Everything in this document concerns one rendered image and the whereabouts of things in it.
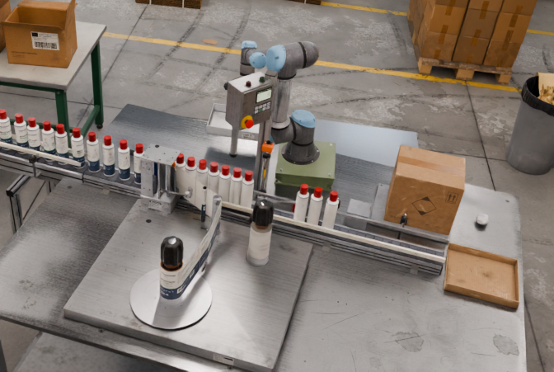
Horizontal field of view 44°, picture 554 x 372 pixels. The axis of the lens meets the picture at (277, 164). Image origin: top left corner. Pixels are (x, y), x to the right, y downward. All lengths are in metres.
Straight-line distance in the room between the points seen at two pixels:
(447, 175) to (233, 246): 0.98
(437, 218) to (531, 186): 2.17
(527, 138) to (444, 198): 2.21
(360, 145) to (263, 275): 1.16
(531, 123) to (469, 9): 1.38
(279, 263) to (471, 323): 0.80
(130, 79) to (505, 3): 3.14
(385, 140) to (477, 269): 0.97
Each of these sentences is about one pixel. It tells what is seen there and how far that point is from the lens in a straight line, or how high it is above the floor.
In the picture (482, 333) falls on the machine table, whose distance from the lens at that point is 2.89.
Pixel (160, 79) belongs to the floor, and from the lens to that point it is 5.68.
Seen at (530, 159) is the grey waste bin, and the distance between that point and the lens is 5.29.
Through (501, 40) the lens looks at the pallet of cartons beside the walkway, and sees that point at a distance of 6.30.
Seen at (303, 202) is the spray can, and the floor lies 1.02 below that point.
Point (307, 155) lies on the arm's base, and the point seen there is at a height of 0.93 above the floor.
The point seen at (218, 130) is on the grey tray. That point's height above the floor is 0.97.
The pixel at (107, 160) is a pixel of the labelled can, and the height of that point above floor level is 0.98.
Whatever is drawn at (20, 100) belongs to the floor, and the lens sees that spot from 5.48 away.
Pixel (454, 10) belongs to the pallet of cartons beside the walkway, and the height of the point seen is 0.61.
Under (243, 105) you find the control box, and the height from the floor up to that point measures 1.41.
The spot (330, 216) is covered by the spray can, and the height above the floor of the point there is 0.98.
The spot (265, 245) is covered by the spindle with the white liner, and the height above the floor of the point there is 0.99.
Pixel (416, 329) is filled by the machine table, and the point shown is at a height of 0.83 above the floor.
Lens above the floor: 2.89
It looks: 37 degrees down
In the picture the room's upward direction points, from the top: 8 degrees clockwise
